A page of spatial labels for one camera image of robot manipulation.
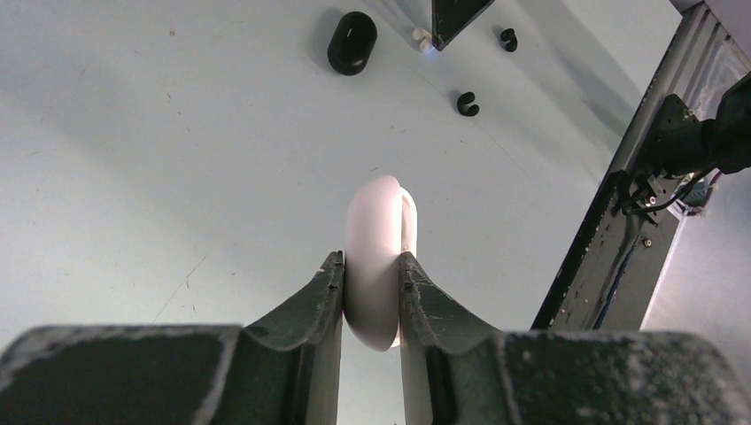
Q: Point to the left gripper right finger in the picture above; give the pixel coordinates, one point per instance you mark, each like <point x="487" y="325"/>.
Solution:
<point x="458" y="369"/>

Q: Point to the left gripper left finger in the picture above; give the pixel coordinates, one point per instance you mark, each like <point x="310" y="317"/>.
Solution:
<point x="281" y="369"/>

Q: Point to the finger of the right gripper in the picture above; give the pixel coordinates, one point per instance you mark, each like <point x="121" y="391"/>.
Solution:
<point x="450" y="17"/>

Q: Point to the white earbud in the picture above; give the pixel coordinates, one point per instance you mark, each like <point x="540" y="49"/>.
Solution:
<point x="424" y="39"/>

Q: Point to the white earbud charging case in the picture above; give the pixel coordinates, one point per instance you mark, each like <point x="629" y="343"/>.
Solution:
<point x="381" y="225"/>

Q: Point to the black earbud charging case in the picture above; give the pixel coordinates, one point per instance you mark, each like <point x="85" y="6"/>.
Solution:
<point x="352" y="43"/>

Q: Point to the black earbud right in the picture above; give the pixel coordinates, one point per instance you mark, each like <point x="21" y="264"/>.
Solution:
<point x="508" y="40"/>

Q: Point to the black earbud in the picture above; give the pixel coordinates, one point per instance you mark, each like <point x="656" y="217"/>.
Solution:
<point x="466" y="104"/>
<point x="508" y="40"/>

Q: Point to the black earbud left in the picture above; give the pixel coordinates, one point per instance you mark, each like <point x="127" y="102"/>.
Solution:
<point x="466" y="104"/>

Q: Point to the aluminium frame rail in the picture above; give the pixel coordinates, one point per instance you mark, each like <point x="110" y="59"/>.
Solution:
<point x="712" y="40"/>

